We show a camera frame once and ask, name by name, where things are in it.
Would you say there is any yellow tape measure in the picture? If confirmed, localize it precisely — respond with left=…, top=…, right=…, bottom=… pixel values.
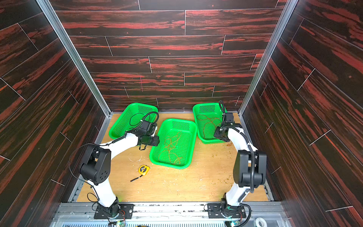
left=130, top=165, right=150, bottom=182

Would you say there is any middle green plastic basket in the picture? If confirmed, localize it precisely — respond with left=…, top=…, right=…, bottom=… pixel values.
left=149, top=118, right=197, bottom=169

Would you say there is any white tape roll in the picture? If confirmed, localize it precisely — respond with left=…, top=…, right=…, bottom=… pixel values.
left=253, top=218, right=268, bottom=227

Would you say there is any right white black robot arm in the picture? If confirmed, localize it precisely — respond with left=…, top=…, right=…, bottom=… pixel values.
left=214, top=101, right=267, bottom=218

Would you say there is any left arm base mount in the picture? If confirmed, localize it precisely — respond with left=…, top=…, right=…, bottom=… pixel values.
left=94, top=203, right=134, bottom=219

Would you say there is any left green plastic basket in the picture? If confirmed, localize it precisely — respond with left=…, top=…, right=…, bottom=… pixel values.
left=109, top=103, right=158, bottom=140

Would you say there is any orange cable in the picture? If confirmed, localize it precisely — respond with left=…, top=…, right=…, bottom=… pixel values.
left=158, top=131, right=183, bottom=166

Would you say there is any right green plastic basket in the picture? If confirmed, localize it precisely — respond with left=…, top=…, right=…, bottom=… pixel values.
left=192, top=103, right=227, bottom=144

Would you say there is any green plastic basket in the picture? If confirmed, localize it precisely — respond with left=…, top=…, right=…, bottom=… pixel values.
left=192, top=103, right=227, bottom=144
left=109, top=103, right=158, bottom=140
left=149, top=118, right=197, bottom=169

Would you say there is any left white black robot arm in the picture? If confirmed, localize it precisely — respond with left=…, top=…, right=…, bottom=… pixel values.
left=75, top=111, right=160, bottom=218

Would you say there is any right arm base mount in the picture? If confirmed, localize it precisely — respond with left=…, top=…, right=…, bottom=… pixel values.
left=204, top=203, right=247, bottom=219

